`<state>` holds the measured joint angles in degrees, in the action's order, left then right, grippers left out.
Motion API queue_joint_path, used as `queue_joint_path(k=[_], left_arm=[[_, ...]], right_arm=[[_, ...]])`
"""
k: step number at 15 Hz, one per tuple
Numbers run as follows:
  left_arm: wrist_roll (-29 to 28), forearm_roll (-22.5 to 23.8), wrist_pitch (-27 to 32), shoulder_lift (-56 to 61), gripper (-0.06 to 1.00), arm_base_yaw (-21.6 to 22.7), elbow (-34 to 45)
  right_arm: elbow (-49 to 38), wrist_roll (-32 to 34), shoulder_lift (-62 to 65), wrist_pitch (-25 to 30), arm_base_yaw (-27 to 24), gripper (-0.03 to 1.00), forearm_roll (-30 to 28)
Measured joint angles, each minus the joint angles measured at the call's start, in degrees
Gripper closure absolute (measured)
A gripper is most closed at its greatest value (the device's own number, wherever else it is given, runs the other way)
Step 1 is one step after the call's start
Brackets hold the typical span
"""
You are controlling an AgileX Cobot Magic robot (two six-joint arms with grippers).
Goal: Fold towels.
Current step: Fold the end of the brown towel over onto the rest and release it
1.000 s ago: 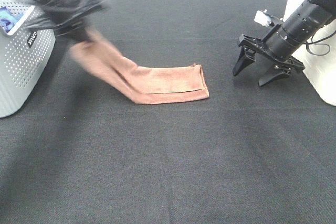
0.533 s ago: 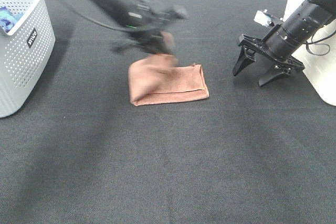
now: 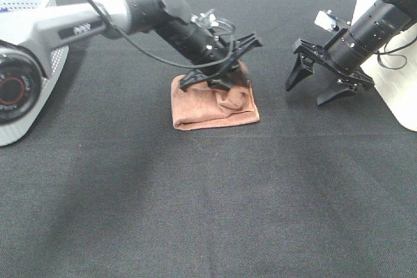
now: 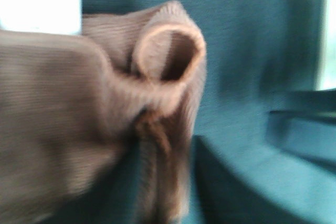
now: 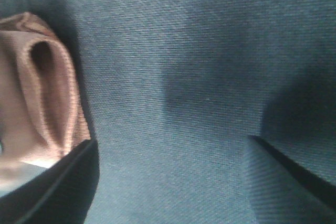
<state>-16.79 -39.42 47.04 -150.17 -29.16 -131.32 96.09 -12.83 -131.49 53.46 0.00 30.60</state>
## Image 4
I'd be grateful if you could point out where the white plastic basket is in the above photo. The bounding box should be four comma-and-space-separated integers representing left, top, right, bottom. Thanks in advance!
1, 0, 82, 35

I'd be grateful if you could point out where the brown square towel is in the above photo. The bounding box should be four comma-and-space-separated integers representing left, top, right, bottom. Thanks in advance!
1, 0, 206, 223

